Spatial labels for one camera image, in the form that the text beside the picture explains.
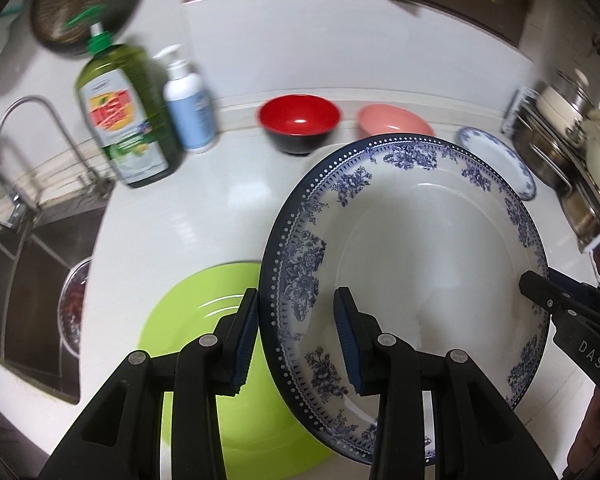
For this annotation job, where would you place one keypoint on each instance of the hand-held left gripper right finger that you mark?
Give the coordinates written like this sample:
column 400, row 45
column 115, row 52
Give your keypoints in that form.
column 347, row 340

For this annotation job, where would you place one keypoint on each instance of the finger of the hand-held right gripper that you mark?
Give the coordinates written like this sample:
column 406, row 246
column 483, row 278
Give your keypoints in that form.
column 590, row 290
column 547, row 292

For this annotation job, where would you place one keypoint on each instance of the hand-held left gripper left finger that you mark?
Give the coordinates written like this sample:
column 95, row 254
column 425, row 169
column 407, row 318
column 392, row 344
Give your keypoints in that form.
column 247, row 340

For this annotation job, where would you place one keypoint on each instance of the green plate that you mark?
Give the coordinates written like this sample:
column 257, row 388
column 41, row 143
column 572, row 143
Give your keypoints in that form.
column 190, row 320

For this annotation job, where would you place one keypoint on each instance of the large blue floral plate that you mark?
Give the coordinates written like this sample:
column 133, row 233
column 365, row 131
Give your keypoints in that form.
column 430, row 240

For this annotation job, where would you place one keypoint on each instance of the small blue floral plate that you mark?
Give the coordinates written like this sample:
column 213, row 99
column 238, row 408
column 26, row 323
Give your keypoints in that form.
column 500, row 155

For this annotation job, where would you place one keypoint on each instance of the pink bowl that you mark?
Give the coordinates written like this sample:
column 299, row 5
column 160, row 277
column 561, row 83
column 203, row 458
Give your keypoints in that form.
column 390, row 120

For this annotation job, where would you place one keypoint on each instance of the red bowl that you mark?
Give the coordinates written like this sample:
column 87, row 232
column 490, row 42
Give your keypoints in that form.
column 300, row 115

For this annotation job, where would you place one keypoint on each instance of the person's right hand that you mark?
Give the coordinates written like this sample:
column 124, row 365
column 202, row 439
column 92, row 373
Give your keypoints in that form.
column 587, row 430

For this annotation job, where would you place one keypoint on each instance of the deep stainless steel pot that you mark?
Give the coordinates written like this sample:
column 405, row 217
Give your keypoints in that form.
column 585, row 210

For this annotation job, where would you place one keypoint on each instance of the shallow stainless steel pan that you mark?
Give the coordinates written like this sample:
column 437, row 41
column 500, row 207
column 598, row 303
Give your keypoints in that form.
column 542, row 155

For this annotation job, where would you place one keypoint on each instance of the metal colander with red food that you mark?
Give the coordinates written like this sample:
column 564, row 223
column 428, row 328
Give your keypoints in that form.
column 77, row 305

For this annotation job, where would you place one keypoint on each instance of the cream enamel pot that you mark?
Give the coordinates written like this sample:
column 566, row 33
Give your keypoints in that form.
column 562, row 97

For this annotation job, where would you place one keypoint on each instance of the steel sink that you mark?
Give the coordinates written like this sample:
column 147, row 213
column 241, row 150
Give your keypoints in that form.
column 30, row 285

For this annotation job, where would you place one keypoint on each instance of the white pump bottle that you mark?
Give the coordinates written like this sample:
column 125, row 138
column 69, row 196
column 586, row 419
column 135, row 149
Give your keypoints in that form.
column 190, row 110

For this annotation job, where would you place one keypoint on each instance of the green dish soap bottle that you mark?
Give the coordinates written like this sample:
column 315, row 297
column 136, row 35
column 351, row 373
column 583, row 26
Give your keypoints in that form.
column 125, row 110

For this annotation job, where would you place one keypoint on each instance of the metal faucet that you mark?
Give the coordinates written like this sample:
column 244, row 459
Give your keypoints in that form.
column 14, row 200

